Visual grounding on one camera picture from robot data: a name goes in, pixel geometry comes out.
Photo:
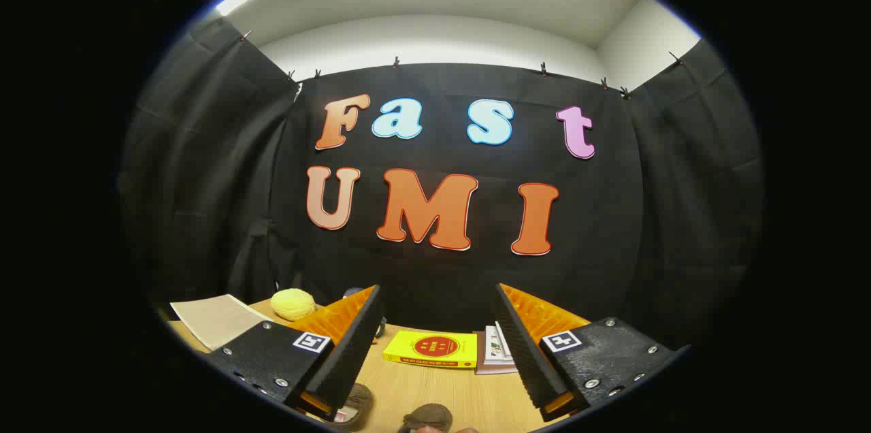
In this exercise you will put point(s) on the brown fuzzy slipper shoe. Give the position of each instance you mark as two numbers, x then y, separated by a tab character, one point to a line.
427	414
359	397

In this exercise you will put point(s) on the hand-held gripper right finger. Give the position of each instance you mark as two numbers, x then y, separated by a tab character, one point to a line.
522	351

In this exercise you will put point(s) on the yellow bun plush toy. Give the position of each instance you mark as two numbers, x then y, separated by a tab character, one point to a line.
292	303

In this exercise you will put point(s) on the penguin plush toy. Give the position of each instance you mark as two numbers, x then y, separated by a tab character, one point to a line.
351	293

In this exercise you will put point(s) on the white paperback book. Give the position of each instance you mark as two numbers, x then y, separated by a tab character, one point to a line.
494	348
491	368

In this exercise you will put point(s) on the row of black cloth clips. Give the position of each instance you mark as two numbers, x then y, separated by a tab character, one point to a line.
395	63

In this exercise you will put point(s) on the beige fabric storage box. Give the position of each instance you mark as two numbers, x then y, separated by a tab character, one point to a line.
218	321

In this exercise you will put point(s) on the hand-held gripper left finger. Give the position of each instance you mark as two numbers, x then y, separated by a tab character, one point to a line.
354	351

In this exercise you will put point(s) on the yellow book with red circle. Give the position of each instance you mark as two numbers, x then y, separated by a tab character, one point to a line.
430	349

